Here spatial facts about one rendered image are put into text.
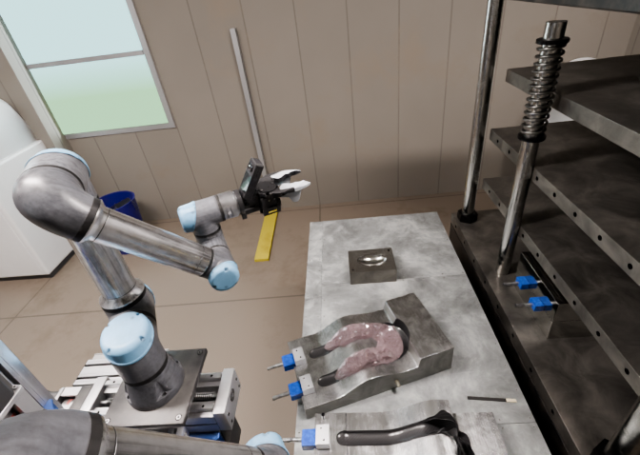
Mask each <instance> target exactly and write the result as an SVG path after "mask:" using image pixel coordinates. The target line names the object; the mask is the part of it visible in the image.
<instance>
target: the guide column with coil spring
mask: <svg viewBox="0 0 640 455"><path fill-rule="evenodd" d="M567 24H568V20H551V21H547V22H546V25H545V29H544V33H543V38H542V39H544V40H559V39H563V38H564V37H565V32H566V28H567ZM560 52H561V49H556V50H547V51H540V52H539V55H553V54H557V53H560ZM559 57H560V56H559ZM559 57H554V58H548V59H538V62H537V63H552V62H556V61H559ZM557 66H558V64H557V65H553V66H546V67H536V70H551V69H557ZM555 73H556V72H552V73H542V74H538V73H535V76H534V78H548V77H552V76H555ZM553 82H554V79H552V80H549V81H533V84H534V85H535V86H542V85H549V84H552V83H553ZM550 90H552V87H550V88H544V89H534V88H532V90H531V92H545V91H550ZM549 97H550V94H546V95H531V96H530V99H546V98H549ZM548 103H549V101H546V102H530V103H529V106H536V107H537V106H545V105H547V104H548ZM547 110H548V108H544V109H528V112H533V113H537V112H544V111H547ZM545 117H546V114H543V115H527V119H542V118H545ZM544 123H545V121H542V122H527V121H526V123H525V125H527V126H539V125H543V124H544ZM540 130H543V128H539V129H527V128H524V131H528V132H536V131H540ZM523 135H524V136H526V137H529V138H537V137H540V136H541V135H542V133H540V134H534V135H529V134H524V133H523ZM538 147H539V143H527V142H523V141H521V146H520V150H519V155H518V160H517V165H516V170H515V174H514V179H513V183H512V188H511V193H510V201H509V206H508V211H507V216H506V221H505V225H504V230H503V234H502V239H501V244H500V248H499V253H498V258H497V263H496V268H495V271H496V272H497V273H498V274H500V275H508V274H509V273H510V266H511V261H512V257H513V253H514V249H515V245H516V241H517V237H518V231H519V228H520V225H521V220H522V216H523V212H524V208H525V204H526V200H527V196H528V191H529V187H530V179H531V175H532V171H533V168H534V163H535V159H536V155H537V151H538Z"/></svg>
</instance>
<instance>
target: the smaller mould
mask: <svg viewBox="0 0 640 455"><path fill-rule="evenodd" d="M348 254H349V266H350V284H351V285H359V284H372V283H386V282H396V281H397V269H396V265H395V262H394V257H393V253H392V249H391V247H387V248H375V249H362V250H350V251H348Z"/></svg>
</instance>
